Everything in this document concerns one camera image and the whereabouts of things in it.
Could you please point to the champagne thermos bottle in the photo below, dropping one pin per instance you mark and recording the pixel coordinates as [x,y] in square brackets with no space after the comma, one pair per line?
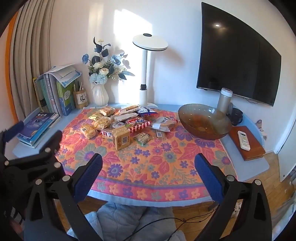
[224,100]

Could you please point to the yellow sponge cake package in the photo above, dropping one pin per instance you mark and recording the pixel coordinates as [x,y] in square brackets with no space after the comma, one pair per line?
[129,109]

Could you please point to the brown glass bowl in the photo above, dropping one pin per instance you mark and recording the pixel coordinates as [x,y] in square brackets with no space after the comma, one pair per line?
[204,122]

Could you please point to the blue white flower bouquet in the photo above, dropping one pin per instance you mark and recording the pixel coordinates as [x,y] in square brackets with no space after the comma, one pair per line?
[102,66]

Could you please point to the white desk lamp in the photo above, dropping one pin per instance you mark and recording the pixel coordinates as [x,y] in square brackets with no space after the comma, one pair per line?
[148,43]

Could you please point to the blue white snack bag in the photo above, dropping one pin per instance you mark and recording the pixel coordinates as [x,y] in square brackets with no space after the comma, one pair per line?
[143,111]

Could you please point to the white bread package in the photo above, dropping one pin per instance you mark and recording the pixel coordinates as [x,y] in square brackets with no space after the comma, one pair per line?
[123,117]

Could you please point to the white remote control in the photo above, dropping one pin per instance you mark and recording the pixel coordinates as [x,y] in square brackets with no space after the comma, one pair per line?
[243,140]

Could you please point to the white green snack pouch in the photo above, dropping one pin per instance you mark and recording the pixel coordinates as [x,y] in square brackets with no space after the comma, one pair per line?
[118,124]

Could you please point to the red white rice cracker bag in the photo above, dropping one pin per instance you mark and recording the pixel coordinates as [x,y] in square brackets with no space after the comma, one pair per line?
[136,124]

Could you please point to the toast slice package black logo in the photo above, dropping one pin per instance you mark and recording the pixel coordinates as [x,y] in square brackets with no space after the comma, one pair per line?
[164,124]

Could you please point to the small brown barcode snack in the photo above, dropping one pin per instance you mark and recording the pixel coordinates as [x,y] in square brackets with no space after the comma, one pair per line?
[160,135]

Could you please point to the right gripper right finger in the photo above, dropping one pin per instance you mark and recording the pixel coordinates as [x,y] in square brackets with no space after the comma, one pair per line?
[254,219]

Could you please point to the black mug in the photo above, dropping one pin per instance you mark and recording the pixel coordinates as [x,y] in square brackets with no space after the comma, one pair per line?
[236,116]

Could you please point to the floral orange tablecloth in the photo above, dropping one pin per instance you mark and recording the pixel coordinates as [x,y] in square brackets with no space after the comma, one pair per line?
[160,174]

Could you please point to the row of upright books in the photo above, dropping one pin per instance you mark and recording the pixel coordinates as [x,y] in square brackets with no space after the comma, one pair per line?
[45,87]

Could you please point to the yellow snack pack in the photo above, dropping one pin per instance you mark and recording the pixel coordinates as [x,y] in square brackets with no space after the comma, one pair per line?
[95,116]

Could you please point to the bamboo pen holder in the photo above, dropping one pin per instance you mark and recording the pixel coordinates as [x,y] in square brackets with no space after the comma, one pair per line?
[80,95]

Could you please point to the brown leather notebook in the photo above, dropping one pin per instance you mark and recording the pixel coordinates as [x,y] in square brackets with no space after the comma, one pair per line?
[256,149]

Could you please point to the green edged cracker pack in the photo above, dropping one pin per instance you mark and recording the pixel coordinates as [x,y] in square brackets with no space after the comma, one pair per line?
[142,138]

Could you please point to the clear red label biscuit pack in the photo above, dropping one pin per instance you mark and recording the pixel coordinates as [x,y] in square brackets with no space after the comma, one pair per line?
[107,133]

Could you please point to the small cracker bag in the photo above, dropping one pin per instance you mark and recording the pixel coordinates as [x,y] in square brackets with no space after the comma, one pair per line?
[88,131]

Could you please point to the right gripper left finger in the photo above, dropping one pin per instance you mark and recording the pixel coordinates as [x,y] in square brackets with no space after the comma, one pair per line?
[42,219]

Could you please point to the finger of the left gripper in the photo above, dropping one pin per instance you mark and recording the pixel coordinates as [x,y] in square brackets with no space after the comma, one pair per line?
[13,131]
[51,147]

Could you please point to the white ribbed vase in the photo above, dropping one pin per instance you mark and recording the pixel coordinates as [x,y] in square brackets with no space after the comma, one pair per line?
[100,95]

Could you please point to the round cracker bag yellow label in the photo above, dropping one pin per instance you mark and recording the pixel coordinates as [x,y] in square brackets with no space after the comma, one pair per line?
[102,123]

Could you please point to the stack of flat blue books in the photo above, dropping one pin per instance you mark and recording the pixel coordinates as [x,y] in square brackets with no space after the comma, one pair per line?
[36,127]

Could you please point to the small sandwich biscuit pack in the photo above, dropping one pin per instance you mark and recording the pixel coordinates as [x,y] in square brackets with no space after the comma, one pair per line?
[107,111]

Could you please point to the black wall television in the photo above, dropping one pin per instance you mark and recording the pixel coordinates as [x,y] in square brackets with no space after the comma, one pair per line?
[236,57]

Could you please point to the open booklet on books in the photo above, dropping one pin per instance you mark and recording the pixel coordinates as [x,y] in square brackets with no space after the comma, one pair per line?
[64,74]

